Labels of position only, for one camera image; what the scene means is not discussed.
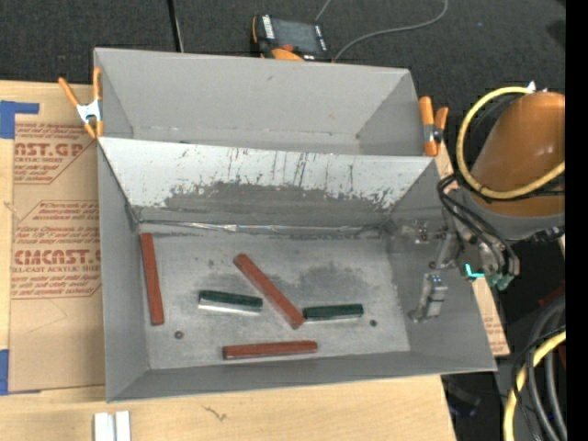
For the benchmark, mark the dark green flat block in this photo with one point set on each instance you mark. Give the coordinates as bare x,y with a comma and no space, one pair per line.
333,311
229,299

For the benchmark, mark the red-brown flat block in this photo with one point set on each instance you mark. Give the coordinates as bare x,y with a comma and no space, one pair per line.
268,290
270,350
152,278

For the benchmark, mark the brown cardboard board, red print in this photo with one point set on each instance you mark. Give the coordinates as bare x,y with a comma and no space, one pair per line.
55,246

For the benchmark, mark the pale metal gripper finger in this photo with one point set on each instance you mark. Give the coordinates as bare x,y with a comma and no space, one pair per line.
425,232
434,294

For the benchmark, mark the grey metal bin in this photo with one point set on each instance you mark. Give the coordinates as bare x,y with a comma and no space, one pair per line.
257,191

